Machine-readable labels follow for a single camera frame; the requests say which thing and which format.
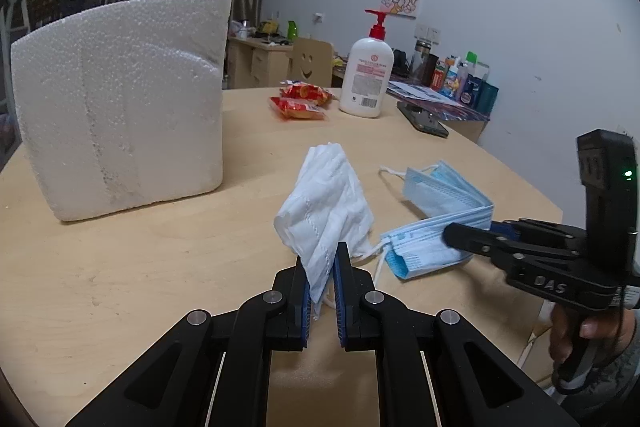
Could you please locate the cardboard box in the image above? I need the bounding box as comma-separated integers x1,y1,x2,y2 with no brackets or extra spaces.
517,302,557,384

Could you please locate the white face mask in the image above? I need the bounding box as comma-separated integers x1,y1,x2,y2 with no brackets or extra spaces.
273,142,376,323

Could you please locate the white foam box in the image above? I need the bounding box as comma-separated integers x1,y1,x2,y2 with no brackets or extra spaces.
10,0,233,223

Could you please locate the white lotion pump bottle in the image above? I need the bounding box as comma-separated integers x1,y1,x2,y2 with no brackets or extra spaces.
339,9,396,118

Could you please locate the black smartphone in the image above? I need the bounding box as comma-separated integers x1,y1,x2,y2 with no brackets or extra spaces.
396,101,450,138

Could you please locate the white bottle with green cap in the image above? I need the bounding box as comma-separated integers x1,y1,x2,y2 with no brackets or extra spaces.
461,52,482,100

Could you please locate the person's right hand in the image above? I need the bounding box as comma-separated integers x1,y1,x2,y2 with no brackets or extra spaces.
548,304,636,366

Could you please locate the light wooden desk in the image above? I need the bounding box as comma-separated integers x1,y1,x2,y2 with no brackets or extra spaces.
227,34,296,90

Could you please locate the wooden chair with smiley cutout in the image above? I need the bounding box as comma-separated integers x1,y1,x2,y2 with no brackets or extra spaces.
289,38,334,88

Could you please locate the stack of blue face masks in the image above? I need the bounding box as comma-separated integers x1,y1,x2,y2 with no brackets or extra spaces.
377,160,495,281

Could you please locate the person's right forearm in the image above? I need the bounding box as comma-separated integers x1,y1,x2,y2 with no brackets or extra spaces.
570,307,640,427

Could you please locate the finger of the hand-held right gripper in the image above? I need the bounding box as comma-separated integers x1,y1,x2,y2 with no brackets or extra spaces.
443,222,531,276
490,218,591,254

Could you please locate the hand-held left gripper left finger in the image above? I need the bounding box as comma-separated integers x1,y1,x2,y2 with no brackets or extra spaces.
65,256,313,427

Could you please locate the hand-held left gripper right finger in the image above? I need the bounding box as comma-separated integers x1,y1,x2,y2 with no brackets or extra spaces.
334,241,581,427

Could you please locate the printed magazine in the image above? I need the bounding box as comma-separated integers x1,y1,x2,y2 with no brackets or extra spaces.
386,80,452,104

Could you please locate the dark thermos flask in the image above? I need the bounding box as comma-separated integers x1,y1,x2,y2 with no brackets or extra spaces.
412,38,431,82

